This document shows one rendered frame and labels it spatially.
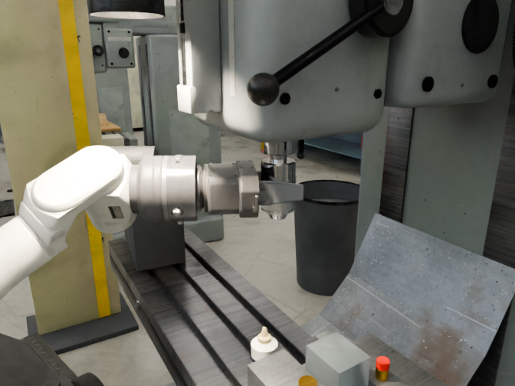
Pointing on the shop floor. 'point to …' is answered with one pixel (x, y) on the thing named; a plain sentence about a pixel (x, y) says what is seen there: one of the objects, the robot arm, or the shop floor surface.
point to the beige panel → (39, 91)
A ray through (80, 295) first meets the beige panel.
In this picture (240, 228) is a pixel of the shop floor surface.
